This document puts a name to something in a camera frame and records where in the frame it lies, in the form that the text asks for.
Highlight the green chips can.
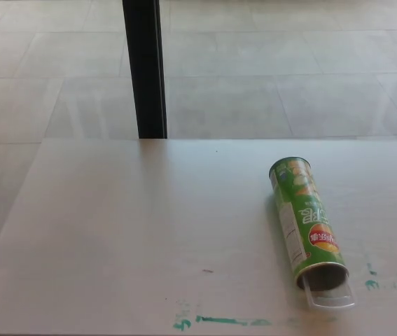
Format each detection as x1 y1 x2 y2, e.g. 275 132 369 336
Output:
267 156 349 291

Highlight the black vertical pillar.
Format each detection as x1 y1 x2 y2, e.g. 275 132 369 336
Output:
121 0 168 140

